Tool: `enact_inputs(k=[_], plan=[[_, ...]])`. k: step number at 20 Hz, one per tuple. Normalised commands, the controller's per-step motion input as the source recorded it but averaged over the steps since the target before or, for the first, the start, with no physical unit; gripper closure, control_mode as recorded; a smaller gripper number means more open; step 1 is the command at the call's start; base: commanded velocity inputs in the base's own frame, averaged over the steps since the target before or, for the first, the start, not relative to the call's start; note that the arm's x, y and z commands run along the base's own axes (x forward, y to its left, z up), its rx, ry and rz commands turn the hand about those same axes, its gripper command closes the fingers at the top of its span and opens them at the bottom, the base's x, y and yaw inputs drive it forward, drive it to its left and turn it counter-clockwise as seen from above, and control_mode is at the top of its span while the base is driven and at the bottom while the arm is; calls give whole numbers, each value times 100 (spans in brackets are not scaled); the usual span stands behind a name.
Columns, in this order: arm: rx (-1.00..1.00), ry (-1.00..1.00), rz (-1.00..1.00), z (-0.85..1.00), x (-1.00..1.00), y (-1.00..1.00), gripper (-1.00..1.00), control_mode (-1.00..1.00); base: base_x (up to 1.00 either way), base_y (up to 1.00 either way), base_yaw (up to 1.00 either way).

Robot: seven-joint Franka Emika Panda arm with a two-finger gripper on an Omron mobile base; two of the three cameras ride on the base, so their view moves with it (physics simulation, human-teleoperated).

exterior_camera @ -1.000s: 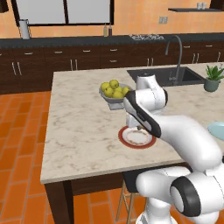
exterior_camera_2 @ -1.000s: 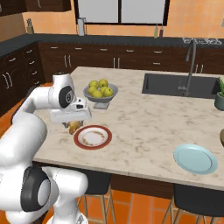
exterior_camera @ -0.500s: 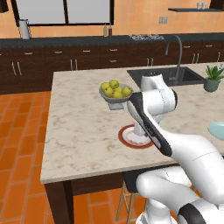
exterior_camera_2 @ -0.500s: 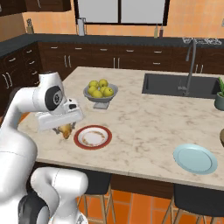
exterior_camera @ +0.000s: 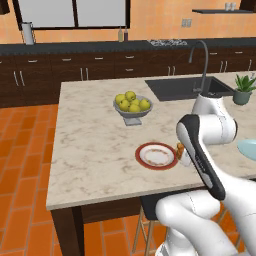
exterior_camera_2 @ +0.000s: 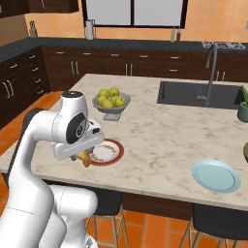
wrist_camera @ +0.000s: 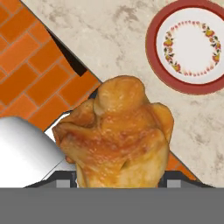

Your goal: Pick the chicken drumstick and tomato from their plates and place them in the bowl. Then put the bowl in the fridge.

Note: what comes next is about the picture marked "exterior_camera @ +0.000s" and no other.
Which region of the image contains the hob with grey rings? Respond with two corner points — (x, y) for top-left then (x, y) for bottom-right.
(147, 38), (189, 47)

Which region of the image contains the dark brown cupboard run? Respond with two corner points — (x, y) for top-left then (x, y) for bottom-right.
(0, 37), (256, 109)

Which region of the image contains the dark framed window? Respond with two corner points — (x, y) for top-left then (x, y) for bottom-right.
(12, 0), (131, 31)

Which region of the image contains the dark brown wall cupboard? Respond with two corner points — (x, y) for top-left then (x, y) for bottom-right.
(239, 0), (256, 13)
(0, 0), (11, 16)

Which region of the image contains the light blue bowl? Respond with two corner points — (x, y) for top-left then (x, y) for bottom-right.
(236, 139), (256, 162)

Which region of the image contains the dark grey curved tap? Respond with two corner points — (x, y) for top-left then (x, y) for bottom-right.
(188, 40), (210, 95)

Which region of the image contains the dark wall shelf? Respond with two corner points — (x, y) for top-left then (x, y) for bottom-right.
(191, 8), (256, 15)

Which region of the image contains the black stool with wooden legs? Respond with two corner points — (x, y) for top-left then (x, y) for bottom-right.
(131, 190), (242, 256)

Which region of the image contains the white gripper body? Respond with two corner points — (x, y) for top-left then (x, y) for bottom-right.
(179, 150), (194, 168)

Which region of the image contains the red rimmed white plate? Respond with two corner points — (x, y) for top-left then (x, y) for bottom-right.
(134, 142), (179, 171)

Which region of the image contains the brown chicken drumstick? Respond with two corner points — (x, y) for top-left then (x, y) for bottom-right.
(176, 142), (185, 159)

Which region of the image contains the dark grey sink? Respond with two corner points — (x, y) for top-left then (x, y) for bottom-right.
(144, 75), (236, 103)

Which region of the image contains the dark brown island base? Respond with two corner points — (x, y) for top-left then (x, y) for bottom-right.
(49, 196), (143, 256)

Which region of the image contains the grey wall socket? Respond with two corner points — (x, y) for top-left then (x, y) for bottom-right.
(181, 18), (193, 29)

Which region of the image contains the green plant in grey pot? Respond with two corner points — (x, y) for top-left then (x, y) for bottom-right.
(232, 73), (256, 107)

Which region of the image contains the grey footed fruit bowl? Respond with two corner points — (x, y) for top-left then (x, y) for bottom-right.
(112, 95), (154, 127)

